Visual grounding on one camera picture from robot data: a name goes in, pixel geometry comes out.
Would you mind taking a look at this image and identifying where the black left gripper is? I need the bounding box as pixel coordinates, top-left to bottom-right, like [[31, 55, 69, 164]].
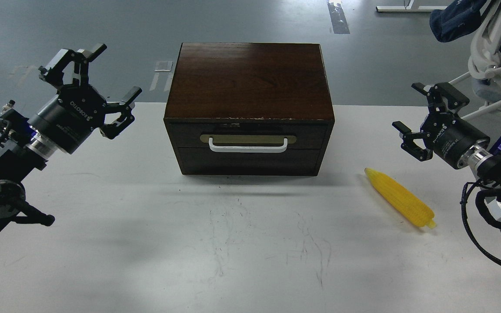
[[28, 43, 143, 155]]

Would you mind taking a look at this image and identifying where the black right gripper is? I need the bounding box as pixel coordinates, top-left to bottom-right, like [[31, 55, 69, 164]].
[[392, 83, 490, 169]]

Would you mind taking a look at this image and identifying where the yellow plastic corn cob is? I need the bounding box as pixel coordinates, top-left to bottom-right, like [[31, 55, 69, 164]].
[[364, 168, 437, 229]]

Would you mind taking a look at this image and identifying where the wooden drawer with white handle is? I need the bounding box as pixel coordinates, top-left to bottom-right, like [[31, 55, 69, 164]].
[[167, 123, 327, 150]]

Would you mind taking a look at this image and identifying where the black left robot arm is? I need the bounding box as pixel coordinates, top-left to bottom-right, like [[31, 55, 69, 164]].
[[0, 43, 142, 232]]

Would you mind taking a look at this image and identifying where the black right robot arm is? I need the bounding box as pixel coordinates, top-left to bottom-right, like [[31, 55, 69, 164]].
[[392, 83, 501, 230]]

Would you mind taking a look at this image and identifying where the dark wooden drawer cabinet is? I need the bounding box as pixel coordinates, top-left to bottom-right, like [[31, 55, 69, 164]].
[[164, 42, 335, 176]]

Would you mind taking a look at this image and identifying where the dark blue cloth on chair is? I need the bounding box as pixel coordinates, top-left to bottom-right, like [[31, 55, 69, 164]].
[[429, 0, 487, 42]]

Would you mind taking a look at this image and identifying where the white office chair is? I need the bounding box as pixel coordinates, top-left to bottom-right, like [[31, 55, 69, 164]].
[[451, 0, 501, 121]]

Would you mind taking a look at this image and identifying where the white desk leg base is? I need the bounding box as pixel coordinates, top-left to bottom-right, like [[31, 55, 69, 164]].
[[375, 0, 447, 13]]

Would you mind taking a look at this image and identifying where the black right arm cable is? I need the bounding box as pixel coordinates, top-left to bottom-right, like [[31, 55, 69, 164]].
[[460, 181, 501, 276]]

